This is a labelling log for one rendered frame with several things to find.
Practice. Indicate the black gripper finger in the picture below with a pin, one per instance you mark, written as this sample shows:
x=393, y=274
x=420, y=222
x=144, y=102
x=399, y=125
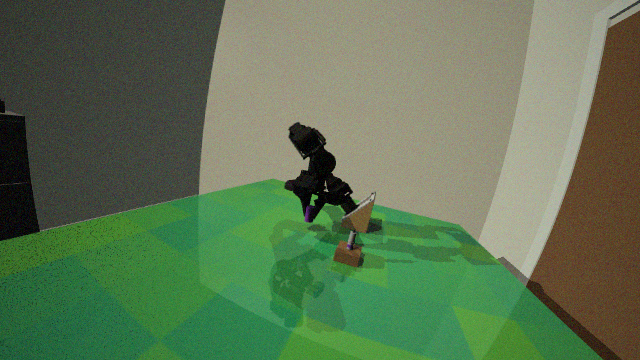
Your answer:
x=304, y=201
x=318, y=206

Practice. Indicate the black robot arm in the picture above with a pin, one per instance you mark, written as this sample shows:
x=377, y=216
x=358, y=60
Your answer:
x=306, y=140

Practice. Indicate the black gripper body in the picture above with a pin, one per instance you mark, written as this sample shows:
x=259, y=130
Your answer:
x=333, y=197

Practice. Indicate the purple marker cap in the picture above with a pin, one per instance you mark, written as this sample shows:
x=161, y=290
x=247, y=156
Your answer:
x=309, y=213

